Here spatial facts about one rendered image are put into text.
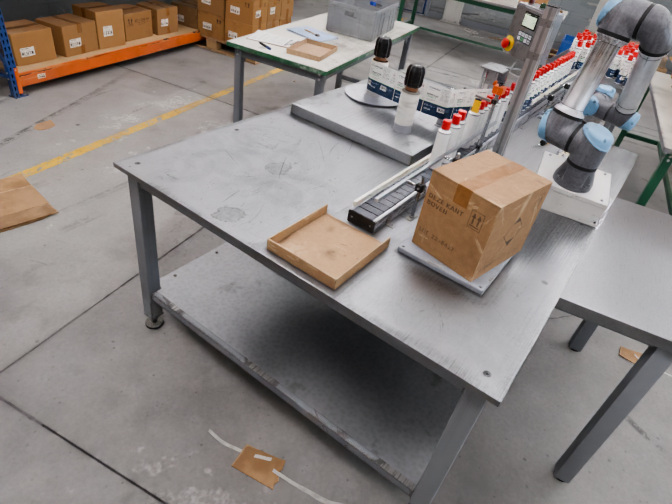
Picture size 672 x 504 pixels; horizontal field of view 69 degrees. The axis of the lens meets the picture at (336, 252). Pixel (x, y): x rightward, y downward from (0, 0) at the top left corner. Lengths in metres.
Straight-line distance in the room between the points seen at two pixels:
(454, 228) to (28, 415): 1.69
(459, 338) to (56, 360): 1.68
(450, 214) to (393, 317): 0.36
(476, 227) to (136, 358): 1.54
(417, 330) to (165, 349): 1.31
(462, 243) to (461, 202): 0.13
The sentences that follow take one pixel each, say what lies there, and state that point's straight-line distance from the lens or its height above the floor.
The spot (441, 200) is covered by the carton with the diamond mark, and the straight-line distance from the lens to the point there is 1.50.
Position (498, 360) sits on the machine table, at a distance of 1.37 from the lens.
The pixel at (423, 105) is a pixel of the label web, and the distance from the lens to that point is 2.49.
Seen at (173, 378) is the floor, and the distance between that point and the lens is 2.23.
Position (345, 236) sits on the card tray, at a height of 0.83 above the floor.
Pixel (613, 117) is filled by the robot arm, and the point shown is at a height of 1.17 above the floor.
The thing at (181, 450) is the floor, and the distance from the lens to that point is 2.04.
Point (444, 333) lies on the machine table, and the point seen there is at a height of 0.83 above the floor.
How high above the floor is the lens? 1.75
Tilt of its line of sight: 37 degrees down
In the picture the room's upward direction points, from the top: 11 degrees clockwise
